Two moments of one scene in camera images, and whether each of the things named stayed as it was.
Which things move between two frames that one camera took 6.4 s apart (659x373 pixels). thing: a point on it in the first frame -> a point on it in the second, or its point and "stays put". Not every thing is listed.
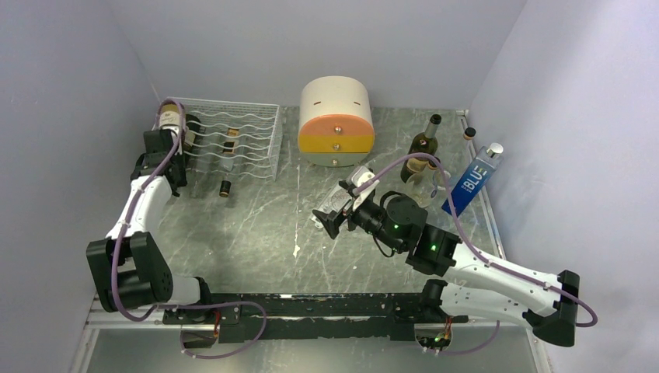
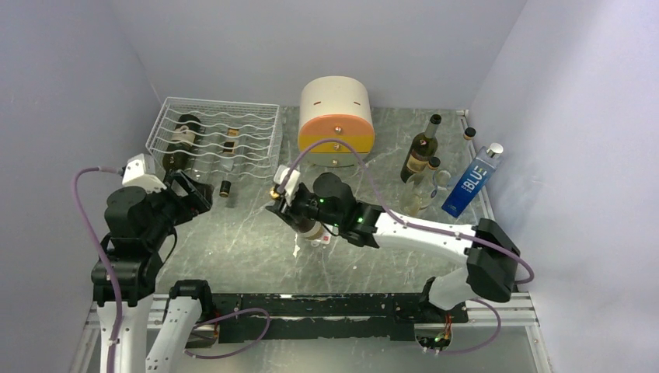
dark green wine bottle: x=423 y=150 stays put
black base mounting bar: x=312 y=317 stays put
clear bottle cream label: x=423 y=184 stays put
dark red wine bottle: x=168 y=113 -> x=308 y=229
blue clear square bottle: x=475 y=179 stays put
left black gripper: x=178 y=158 -> x=197 y=199
